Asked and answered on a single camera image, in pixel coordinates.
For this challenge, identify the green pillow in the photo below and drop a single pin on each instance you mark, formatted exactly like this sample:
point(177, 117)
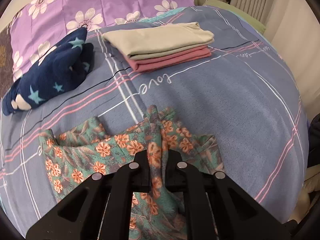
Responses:
point(258, 26)

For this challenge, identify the beige folded garment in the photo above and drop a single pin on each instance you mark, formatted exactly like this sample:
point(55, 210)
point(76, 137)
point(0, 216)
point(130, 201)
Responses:
point(149, 43)

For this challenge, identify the navy star fleece garment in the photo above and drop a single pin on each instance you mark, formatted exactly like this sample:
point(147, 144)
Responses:
point(61, 69)

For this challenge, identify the dark deer print bedsheet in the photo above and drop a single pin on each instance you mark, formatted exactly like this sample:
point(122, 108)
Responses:
point(6, 61)

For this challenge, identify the cream window curtain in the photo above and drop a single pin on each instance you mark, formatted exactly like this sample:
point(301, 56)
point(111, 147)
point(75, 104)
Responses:
point(292, 27)

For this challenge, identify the teal orange floral garment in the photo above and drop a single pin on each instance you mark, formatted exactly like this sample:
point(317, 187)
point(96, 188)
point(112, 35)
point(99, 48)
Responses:
point(73, 156)

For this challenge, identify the blue plaid bed cover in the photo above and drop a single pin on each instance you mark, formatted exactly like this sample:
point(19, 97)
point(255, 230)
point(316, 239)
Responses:
point(244, 94)

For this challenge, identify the pink folded garment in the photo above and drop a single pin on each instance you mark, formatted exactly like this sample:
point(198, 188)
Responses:
point(147, 65)

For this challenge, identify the purple flower pillow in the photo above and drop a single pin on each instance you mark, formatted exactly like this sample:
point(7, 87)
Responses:
point(42, 23)

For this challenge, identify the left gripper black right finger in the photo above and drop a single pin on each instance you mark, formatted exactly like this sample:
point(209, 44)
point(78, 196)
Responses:
point(216, 207)

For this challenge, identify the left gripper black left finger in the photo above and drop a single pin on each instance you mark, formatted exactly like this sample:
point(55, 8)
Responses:
point(99, 208)

